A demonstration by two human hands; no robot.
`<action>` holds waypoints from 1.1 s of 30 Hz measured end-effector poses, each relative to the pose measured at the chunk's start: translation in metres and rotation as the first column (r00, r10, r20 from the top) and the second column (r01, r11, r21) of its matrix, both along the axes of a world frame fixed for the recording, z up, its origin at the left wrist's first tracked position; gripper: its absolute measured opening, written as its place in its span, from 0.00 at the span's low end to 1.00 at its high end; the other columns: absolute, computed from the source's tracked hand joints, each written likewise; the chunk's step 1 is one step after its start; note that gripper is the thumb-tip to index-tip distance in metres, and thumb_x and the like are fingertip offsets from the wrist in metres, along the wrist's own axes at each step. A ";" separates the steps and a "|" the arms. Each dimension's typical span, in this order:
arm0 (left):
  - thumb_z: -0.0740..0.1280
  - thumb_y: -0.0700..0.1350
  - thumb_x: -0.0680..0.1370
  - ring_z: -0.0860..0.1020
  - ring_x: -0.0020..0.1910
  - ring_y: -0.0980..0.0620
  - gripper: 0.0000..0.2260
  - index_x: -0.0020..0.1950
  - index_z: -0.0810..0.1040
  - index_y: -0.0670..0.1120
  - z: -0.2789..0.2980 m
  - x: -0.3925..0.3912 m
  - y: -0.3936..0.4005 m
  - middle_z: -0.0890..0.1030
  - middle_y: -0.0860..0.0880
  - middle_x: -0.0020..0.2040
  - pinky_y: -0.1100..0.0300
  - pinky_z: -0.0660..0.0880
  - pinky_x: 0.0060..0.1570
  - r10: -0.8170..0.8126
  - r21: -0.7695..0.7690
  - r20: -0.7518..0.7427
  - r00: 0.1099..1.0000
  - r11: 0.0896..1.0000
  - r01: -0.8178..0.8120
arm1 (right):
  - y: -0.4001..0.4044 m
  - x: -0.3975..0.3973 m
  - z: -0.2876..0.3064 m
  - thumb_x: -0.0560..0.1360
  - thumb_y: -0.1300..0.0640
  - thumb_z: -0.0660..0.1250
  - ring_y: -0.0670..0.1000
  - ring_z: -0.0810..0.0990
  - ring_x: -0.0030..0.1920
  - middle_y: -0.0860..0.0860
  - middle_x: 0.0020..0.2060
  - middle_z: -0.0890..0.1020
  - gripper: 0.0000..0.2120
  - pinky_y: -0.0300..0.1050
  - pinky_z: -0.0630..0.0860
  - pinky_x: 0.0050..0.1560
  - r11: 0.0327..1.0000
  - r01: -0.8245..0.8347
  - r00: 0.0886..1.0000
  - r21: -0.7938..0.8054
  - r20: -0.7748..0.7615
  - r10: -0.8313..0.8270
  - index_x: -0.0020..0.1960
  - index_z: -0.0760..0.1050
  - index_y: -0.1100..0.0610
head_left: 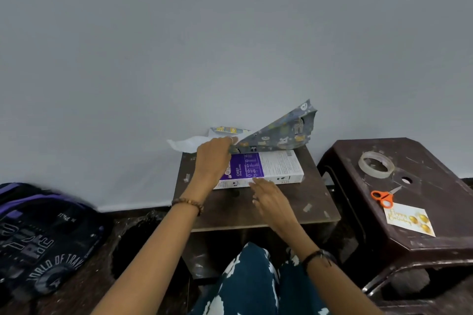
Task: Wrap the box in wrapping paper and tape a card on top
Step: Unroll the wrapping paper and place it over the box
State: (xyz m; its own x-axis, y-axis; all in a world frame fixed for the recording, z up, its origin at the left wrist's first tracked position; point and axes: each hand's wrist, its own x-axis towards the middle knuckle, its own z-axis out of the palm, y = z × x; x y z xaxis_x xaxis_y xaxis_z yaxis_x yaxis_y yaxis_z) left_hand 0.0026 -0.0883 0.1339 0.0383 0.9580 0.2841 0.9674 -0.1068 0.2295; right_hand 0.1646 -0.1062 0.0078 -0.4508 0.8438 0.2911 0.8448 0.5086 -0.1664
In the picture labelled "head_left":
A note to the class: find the person's left forearm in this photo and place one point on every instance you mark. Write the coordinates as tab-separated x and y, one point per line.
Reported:
148	263

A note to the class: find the person's right hand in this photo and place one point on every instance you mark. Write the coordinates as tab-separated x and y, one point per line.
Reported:
273	204

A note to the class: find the black lined trash bin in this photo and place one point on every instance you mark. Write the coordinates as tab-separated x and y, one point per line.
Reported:
129	252

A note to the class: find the person's right forearm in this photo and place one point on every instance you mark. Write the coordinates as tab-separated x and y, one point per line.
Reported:
332	281

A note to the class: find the brown plastic stool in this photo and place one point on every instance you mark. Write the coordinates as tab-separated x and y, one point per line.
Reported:
436	193

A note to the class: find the black purple backpack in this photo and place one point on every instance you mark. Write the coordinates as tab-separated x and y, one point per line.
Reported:
37	237

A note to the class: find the clear tape roll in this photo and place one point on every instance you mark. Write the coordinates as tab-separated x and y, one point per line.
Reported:
364	169

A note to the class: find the happy birthday card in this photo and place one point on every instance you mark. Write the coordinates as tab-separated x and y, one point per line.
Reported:
402	215

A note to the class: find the small dark wooden table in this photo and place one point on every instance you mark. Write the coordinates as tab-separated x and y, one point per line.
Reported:
229	211

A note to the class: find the teal white patterned trousers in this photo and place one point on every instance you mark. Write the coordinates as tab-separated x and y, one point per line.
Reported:
251	281

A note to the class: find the purple and white box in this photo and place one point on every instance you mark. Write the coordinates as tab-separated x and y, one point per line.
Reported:
277	167

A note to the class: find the person's left hand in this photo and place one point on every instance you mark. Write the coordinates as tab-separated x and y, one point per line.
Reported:
212	163

